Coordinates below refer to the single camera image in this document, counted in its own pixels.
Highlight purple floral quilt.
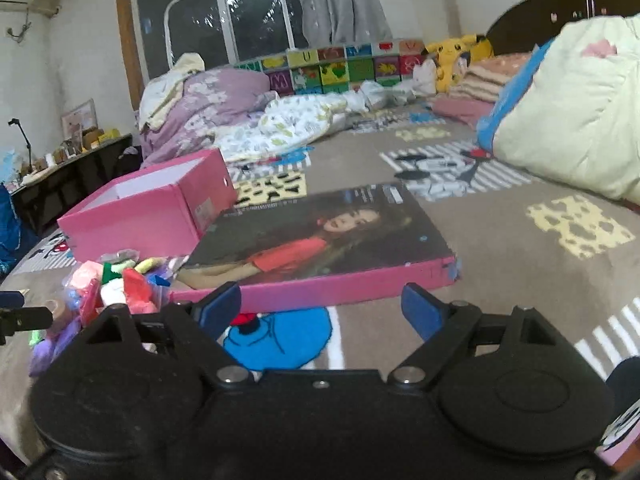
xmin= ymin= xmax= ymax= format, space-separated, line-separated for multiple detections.
xmin=139 ymin=67 xmax=281 ymax=168

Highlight framed picture board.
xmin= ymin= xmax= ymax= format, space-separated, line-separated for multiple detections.
xmin=61 ymin=98 xmax=98 ymax=146

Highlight white leaf-print blanket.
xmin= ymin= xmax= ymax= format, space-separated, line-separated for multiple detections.
xmin=215 ymin=80 xmax=426 ymax=163

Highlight blue bag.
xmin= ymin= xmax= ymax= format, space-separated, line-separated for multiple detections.
xmin=0 ymin=182 xmax=38 ymax=273

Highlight folded pink blankets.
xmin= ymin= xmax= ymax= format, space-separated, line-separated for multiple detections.
xmin=432 ymin=52 xmax=538 ymax=128

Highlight yellow plush toy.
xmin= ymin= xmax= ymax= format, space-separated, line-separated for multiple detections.
xmin=424 ymin=34 xmax=495 ymax=93

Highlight grey curtain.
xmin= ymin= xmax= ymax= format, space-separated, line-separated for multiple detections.
xmin=292 ymin=0 xmax=393 ymax=46

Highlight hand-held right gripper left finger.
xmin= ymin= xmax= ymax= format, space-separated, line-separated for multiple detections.
xmin=82 ymin=282 xmax=251 ymax=388

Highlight black clip stand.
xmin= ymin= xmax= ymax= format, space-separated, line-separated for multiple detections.
xmin=7 ymin=117 xmax=36 ymax=171

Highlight dark cluttered desk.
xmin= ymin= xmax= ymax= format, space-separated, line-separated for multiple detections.
xmin=10 ymin=133 xmax=133 ymax=236

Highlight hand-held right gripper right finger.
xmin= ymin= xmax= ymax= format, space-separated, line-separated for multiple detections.
xmin=389 ymin=283 xmax=571 ymax=390

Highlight cream and blue comforter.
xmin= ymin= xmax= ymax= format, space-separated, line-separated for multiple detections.
xmin=476 ymin=15 xmax=640 ymax=206

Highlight pink cardboard box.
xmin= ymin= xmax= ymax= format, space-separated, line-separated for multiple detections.
xmin=56 ymin=148 xmax=238 ymax=261

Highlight pile of coloured clay packets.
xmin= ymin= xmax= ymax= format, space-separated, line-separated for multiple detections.
xmin=27 ymin=252 xmax=186 ymax=378

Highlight pink box lid with photo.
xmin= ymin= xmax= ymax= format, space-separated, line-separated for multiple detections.
xmin=170 ymin=182 xmax=458 ymax=317

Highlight white curved pole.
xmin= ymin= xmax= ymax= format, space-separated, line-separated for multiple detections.
xmin=164 ymin=0 xmax=296 ymax=68

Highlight dark wooden headboard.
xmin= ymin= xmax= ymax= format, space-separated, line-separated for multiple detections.
xmin=486 ymin=0 xmax=640 ymax=56

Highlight cream crumpled cloth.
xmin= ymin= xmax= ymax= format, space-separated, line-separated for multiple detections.
xmin=139 ymin=52 xmax=206 ymax=128

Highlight colourful alphabet foam mat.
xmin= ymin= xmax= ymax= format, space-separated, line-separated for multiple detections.
xmin=235 ymin=37 xmax=436 ymax=96

